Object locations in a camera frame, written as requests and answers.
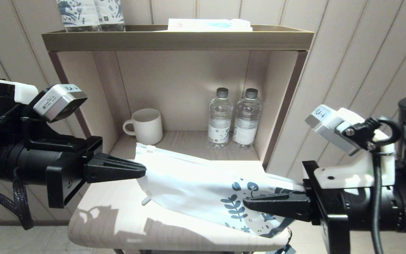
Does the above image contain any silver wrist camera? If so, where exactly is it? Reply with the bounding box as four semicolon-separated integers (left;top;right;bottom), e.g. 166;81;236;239
33;84;88;124
305;105;369;156

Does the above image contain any white blue tissue pack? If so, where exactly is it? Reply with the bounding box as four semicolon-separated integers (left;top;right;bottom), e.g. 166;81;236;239
155;18;253;32

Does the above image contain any white floral zip pouch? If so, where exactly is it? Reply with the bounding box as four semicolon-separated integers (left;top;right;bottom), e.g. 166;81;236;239
134;142;306;238

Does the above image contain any white ribbed mug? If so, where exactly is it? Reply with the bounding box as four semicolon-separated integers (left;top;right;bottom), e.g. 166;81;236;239
123;108;163;145

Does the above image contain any clear plastic water bottle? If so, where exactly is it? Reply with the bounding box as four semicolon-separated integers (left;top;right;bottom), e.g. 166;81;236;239
233;88;263;150
208;87;232;149

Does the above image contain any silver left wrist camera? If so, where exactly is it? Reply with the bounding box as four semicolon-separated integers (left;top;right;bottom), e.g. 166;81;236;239
33;84;88;124

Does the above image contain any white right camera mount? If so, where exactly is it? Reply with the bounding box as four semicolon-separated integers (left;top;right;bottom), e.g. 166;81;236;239
314;108;395;189

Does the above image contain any black right camera cable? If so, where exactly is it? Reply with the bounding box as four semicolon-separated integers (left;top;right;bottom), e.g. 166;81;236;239
344;117;402;254

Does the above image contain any beige wooden shelf cabinet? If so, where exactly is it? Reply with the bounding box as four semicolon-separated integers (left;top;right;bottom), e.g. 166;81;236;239
41;24;314;254

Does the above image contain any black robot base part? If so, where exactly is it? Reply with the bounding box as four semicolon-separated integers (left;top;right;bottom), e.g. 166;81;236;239
273;240;297;254

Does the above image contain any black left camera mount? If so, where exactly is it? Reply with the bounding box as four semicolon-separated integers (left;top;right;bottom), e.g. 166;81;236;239
21;113;87;153

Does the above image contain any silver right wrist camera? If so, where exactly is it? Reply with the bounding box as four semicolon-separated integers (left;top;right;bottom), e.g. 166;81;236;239
305;105;369;156

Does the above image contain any white blue patterned pouch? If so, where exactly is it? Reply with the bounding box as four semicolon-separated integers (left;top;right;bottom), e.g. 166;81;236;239
95;0;126;32
57;0;102;33

